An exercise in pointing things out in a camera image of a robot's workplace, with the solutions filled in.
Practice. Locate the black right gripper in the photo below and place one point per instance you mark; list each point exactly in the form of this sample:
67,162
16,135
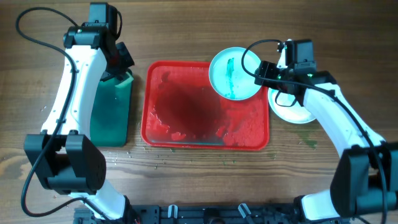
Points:
265,69

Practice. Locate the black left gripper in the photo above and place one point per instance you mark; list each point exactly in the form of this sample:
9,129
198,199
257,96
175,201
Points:
127,61

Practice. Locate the green and yellow sponge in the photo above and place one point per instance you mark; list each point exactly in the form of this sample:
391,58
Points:
125,80

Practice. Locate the white plate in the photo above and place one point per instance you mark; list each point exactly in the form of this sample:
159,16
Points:
228,78
285,105

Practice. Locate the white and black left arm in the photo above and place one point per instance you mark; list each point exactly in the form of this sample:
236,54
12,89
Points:
62,156

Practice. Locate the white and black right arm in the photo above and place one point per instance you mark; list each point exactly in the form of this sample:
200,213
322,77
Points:
365,180

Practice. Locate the red plastic tray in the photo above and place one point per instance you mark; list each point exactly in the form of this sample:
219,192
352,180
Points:
181,109

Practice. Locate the black tub of green water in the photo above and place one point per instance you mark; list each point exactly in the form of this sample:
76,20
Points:
110,115

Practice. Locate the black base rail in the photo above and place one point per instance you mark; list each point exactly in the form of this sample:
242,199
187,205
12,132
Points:
243,213

